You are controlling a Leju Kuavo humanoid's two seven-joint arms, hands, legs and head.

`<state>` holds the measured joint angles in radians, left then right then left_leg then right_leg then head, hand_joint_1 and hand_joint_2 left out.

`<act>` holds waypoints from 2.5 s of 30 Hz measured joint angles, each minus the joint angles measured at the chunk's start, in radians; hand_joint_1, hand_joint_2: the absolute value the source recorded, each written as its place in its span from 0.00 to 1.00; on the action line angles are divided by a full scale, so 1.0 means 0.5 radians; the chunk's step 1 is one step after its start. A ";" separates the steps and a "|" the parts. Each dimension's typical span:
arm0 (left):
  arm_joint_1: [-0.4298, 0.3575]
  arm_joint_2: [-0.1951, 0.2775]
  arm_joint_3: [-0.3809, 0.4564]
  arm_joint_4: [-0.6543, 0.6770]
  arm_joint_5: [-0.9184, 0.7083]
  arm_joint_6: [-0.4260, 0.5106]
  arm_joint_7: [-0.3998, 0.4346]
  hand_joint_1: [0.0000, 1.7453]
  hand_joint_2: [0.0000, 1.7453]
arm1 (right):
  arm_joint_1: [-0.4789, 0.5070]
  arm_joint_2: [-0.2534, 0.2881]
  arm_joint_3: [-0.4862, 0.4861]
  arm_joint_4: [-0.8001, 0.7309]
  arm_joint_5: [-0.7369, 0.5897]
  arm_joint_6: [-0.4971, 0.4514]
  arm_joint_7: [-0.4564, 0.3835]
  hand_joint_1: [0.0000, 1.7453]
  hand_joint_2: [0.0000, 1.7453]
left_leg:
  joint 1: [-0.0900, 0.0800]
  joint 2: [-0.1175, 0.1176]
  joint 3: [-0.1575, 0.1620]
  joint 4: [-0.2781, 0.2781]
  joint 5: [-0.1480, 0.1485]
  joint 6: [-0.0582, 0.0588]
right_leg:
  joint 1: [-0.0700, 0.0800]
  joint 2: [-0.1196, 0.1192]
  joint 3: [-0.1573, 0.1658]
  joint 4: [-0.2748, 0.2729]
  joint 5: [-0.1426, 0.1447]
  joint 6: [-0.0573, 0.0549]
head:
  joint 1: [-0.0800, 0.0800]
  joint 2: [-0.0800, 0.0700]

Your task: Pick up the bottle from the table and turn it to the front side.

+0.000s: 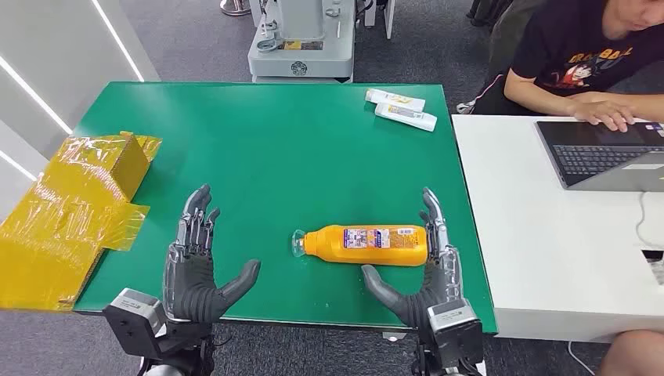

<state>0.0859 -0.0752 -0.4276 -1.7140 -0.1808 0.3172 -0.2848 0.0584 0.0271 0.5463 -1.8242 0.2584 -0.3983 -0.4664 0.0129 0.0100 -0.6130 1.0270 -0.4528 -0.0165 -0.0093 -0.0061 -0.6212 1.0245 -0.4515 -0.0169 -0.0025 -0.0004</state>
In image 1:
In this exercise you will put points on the chrome stand base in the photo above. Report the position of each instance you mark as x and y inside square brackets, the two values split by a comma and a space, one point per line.
[234, 6]

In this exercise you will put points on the person's right forearm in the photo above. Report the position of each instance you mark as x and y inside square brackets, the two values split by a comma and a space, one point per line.
[534, 93]

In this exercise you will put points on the person's right hand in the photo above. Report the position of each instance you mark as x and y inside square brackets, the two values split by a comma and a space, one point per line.
[601, 111]

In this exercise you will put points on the black bordered device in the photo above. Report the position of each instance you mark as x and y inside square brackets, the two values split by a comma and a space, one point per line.
[656, 267]

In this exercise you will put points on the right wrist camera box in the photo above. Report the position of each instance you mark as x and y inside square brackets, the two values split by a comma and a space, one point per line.
[456, 332]

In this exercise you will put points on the yellow tape-wrapped cardboard box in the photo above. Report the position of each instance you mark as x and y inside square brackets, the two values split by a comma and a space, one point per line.
[67, 223]

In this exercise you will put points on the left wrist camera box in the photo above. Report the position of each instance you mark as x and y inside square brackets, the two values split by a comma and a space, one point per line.
[135, 316]

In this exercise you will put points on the person's knee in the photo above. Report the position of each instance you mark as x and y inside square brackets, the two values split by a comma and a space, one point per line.
[635, 355]

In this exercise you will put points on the person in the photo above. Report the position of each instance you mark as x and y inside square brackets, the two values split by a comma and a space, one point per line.
[570, 46]

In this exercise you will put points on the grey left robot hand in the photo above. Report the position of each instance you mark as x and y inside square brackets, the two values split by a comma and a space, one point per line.
[189, 285]

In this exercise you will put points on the person's left forearm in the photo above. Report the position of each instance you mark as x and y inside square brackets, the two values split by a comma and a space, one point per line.
[648, 106]

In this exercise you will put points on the white cabinet panel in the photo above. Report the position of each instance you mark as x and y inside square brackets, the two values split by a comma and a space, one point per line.
[381, 15]

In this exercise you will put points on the grey machine base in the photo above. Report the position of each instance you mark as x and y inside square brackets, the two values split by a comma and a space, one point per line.
[301, 57]

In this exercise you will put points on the dark grey laptop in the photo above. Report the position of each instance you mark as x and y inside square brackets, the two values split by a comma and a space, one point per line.
[586, 155]

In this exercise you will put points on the orange bottle with clear cap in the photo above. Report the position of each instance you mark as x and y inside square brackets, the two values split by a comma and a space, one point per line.
[363, 249]

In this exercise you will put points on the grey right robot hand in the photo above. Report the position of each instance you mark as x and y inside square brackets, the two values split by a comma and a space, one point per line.
[441, 280]

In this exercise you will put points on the white table foot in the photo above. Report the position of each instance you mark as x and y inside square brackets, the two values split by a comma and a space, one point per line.
[394, 337]

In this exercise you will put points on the white tube with yellow print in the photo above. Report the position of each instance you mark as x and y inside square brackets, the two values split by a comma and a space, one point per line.
[407, 117]
[394, 98]

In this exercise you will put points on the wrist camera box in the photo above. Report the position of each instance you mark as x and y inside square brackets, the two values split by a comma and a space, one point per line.
[135, 316]
[456, 332]

